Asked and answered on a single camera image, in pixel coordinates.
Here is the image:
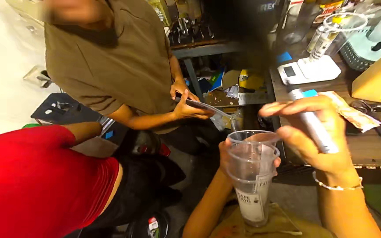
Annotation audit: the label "person's left hand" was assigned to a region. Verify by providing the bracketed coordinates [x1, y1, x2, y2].
[219, 138, 282, 180]

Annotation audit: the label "person's right hand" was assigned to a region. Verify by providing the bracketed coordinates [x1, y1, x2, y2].
[258, 91, 355, 176]

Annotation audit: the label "white marker pen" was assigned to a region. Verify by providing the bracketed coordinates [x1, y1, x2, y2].
[287, 84, 339, 154]

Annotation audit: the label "clear plastic cups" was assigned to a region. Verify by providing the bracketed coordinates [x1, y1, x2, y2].
[226, 130, 280, 228]

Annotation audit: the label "person's right forearm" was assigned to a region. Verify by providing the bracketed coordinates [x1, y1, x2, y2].
[317, 167, 381, 238]

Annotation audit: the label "person's left forearm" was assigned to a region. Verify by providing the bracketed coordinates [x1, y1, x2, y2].
[183, 168, 235, 238]

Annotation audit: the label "white digital kitchen scale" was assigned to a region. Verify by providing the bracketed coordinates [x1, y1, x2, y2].
[277, 55, 342, 85]

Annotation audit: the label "crumpled pink white packet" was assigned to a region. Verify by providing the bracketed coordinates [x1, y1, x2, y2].
[319, 91, 381, 133]

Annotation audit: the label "person's body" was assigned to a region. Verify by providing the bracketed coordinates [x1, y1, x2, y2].
[209, 202, 338, 238]

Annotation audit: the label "small bottle, white label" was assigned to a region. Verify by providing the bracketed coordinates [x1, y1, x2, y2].
[306, 26, 325, 54]

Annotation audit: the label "small bottle, yellow cap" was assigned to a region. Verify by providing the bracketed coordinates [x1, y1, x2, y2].
[310, 17, 342, 62]

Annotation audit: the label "dark brown wooden table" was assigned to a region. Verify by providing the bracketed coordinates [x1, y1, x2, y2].
[269, 20, 381, 168]

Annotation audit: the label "black scissors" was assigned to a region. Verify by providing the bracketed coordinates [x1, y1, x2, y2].
[351, 96, 381, 114]

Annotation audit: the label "orange yellow box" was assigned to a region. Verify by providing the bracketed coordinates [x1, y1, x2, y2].
[351, 39, 381, 102]

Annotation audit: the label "light teal plastic basket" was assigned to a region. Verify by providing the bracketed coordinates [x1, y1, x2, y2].
[340, 26, 381, 71]

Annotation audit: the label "large clear plastic cup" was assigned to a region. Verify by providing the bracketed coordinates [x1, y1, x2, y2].
[323, 13, 368, 57]

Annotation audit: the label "flat dark grey pouch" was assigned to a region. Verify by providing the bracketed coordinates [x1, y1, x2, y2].
[175, 97, 235, 123]

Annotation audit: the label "red orange snack packet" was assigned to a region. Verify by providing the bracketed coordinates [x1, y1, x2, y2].
[314, 1, 344, 24]

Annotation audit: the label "metal shelf rack with clutter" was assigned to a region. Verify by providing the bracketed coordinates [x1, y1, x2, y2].
[149, 0, 277, 107]

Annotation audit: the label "pile of metal cutlery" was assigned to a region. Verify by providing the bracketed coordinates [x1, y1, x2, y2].
[170, 17, 215, 44]

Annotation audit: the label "black round container, red label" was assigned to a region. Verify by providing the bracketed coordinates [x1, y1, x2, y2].
[127, 211, 170, 238]

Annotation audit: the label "dark grey storage case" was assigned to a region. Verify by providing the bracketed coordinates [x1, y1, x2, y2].
[31, 92, 116, 128]

